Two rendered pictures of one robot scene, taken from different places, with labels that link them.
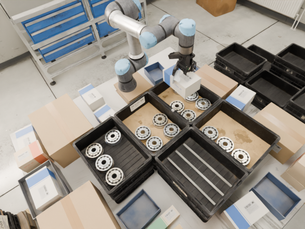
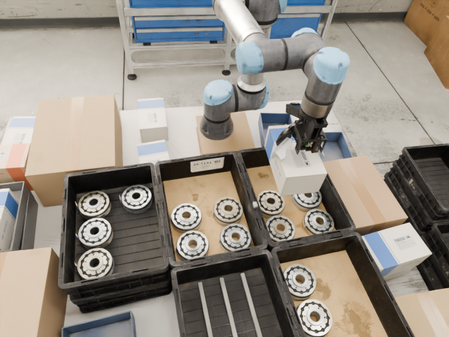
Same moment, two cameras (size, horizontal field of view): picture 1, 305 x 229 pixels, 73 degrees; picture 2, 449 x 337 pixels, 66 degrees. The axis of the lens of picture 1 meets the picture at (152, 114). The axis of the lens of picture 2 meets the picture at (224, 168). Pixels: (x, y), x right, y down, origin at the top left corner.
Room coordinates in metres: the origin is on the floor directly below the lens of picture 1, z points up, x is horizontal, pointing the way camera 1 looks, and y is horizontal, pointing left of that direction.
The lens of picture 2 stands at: (0.15, -0.20, 1.88)
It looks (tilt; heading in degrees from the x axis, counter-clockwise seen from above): 51 degrees down; 16
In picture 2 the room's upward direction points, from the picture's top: 6 degrees clockwise
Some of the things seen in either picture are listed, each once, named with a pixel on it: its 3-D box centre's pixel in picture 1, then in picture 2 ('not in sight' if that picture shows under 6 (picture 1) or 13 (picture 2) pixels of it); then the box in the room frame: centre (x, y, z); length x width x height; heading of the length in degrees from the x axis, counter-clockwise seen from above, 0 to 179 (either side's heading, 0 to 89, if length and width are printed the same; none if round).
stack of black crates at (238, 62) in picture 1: (235, 73); (424, 198); (1.57, -0.94, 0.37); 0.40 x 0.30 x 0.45; 31
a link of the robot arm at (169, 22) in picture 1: (169, 27); (303, 52); (0.93, -0.14, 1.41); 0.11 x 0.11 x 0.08; 34
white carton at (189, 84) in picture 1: (181, 79); (292, 158); (0.88, -0.20, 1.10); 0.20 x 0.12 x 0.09; 31
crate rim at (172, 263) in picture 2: (150, 121); (207, 203); (0.73, 0.02, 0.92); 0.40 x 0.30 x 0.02; 35
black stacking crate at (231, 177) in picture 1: (198, 169); (236, 335); (0.40, -0.21, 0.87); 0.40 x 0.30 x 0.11; 35
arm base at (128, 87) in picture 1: (126, 81); (216, 120); (1.20, 0.17, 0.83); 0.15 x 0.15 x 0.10
